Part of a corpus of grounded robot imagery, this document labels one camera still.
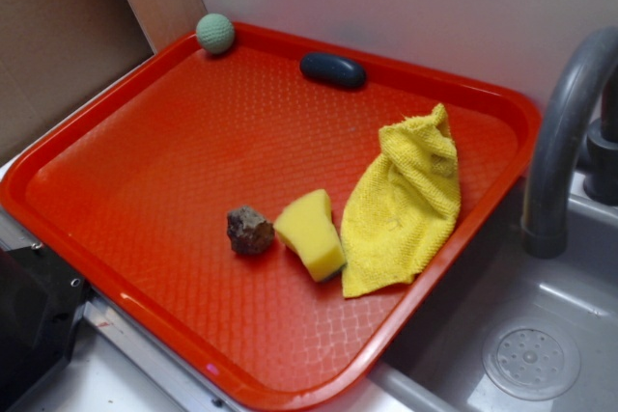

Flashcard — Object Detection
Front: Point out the yellow sponge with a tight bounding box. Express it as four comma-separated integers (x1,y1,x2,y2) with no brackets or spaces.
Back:
273,189,347,282

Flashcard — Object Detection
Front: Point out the red plastic tray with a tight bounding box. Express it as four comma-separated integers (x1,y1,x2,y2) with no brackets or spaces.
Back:
1,24,540,411

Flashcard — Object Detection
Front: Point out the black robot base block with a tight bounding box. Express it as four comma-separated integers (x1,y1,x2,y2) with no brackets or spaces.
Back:
1,244,90,411

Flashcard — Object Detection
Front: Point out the black faucet handle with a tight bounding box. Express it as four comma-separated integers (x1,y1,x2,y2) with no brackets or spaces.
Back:
583,58,617,206

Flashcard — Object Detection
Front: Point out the yellow cloth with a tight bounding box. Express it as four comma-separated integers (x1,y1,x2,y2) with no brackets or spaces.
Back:
340,104,462,298

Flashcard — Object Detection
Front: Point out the brown rock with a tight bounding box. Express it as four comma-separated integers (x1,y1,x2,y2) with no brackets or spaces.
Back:
227,206,275,256

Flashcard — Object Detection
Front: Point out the sink drain strainer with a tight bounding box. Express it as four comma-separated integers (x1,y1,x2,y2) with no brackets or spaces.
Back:
482,317,580,401

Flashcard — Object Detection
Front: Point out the grey faucet spout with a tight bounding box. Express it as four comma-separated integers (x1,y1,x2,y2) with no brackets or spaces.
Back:
521,26,617,259

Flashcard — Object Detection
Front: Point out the grey sink basin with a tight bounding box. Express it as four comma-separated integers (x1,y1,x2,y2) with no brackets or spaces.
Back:
371,186,617,411

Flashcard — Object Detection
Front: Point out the green textured ball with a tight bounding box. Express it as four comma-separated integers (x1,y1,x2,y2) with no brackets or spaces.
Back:
195,14,236,55

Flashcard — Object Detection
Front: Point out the dark blue oval stone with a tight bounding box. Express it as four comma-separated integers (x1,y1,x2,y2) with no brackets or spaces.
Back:
299,52,367,89

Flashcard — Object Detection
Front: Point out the brown cardboard panel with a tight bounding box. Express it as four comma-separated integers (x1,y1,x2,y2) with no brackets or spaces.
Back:
1,0,152,162

